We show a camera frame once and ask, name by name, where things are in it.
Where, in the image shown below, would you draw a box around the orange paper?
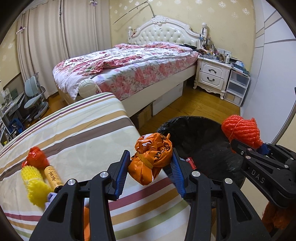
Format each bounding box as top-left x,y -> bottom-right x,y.
83,207 -> 90,241

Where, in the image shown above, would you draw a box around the yellow foam net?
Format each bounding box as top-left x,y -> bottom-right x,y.
21,166 -> 53,209

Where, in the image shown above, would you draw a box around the white box under bed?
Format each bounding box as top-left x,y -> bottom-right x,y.
152,83 -> 183,115

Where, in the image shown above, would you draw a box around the white bottle on nightstand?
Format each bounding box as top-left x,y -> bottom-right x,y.
225,54 -> 230,64

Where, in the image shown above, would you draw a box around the beige curtains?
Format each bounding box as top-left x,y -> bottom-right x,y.
17,0 -> 111,97

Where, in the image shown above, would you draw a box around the orange plastic bag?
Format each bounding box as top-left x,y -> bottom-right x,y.
128,133 -> 173,186

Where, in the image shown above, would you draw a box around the pink floral quilt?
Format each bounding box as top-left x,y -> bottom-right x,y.
53,42 -> 199,100

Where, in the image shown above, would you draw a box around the white tufted bed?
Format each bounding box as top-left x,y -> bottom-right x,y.
53,16 -> 201,116

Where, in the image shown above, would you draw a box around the black lined trash bin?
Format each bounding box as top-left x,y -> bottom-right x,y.
157,116 -> 245,188

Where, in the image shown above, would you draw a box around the striped bed sheet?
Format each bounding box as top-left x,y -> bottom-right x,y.
1,93 -> 190,240

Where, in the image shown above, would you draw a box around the red foam net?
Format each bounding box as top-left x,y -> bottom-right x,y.
221,114 -> 263,149

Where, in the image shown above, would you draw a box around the cardboard box under bed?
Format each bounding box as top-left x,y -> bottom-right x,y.
130,104 -> 152,129

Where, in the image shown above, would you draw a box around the plastic drawer unit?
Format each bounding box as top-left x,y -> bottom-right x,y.
224,69 -> 250,107

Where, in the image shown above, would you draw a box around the grey desk chair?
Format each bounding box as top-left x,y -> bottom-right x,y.
24,72 -> 49,123

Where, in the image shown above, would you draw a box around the white nightstand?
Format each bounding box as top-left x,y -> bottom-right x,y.
193,55 -> 232,100

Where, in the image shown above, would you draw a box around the orange bottle black cap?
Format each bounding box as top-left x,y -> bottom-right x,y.
44,166 -> 64,193

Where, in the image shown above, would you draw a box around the white desk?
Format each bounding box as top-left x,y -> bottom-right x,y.
1,88 -> 26,126

